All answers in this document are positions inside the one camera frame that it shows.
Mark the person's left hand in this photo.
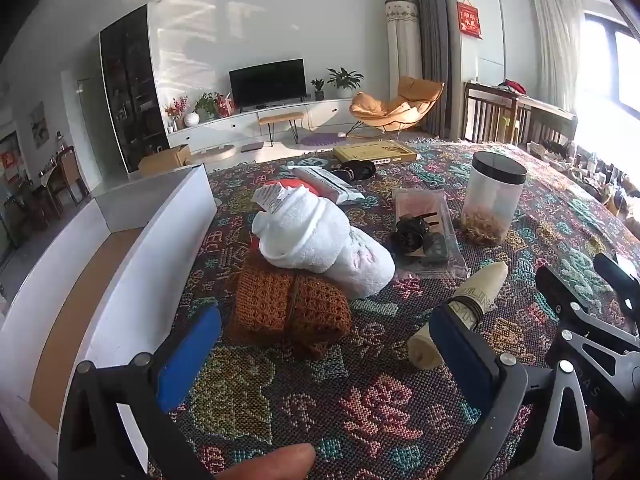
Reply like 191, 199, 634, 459
216, 442, 317, 480

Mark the white curtain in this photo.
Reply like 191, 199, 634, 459
532, 0, 586, 116

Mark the brown knitted cloth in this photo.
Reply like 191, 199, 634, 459
231, 247, 353, 361

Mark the round floor cushion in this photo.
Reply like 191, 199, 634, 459
187, 144, 236, 163

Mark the black sock roll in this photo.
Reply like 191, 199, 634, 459
332, 159, 377, 183

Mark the wooden dining chair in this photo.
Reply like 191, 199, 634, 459
47, 146, 91, 206

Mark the clear plastic packet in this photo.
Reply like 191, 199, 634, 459
391, 187, 470, 281

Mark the covered standing air conditioner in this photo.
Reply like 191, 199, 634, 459
384, 0, 423, 81

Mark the row of windowsill items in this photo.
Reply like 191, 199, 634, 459
530, 137, 640, 221

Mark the orange lounge chair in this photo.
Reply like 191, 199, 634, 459
348, 76, 445, 141

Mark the purple floor mat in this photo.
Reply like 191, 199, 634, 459
300, 132, 343, 147

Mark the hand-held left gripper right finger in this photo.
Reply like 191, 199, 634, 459
429, 302, 598, 480

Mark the white television cabinet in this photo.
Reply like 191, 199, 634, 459
165, 97, 366, 153

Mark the red flower bouquet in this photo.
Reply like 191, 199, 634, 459
164, 96, 189, 131

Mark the brown cardboard box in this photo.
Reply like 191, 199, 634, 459
137, 144, 193, 176

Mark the white cardboard storage box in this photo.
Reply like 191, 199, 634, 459
0, 164, 218, 466

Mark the red wall hanging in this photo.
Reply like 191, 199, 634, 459
456, 0, 484, 41

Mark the bushy potted plant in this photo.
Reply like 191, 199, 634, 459
194, 92, 221, 121

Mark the cream paper tube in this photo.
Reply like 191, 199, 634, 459
406, 261, 510, 370

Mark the white towel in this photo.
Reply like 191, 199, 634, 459
250, 184, 396, 300

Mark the wall picture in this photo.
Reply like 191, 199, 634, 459
29, 101, 49, 148

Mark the wooden bench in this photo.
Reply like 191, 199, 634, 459
257, 111, 305, 146

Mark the flat screen television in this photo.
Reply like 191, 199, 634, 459
229, 58, 307, 109

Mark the grey foil packet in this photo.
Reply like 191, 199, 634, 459
291, 166, 366, 206

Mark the large green potted plant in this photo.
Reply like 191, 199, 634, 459
326, 66, 365, 99

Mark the dark glass display cabinet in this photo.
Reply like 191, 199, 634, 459
98, 2, 171, 173

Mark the flat yellow box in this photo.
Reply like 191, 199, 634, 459
332, 141, 421, 165

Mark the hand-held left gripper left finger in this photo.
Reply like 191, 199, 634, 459
59, 304, 223, 480

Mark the clear jar with black lid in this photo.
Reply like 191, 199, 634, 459
460, 151, 528, 247

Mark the wooden railing furniture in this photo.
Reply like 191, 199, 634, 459
464, 81, 578, 146

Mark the patterned woven blanket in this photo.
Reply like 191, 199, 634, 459
145, 137, 640, 480

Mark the red fish plush toy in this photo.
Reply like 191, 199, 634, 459
252, 177, 323, 196

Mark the grey curtain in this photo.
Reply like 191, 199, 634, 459
398, 0, 453, 138

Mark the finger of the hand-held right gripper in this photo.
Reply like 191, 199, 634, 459
534, 264, 640, 376
594, 252, 640, 333

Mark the window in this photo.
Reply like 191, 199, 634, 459
575, 10, 640, 126

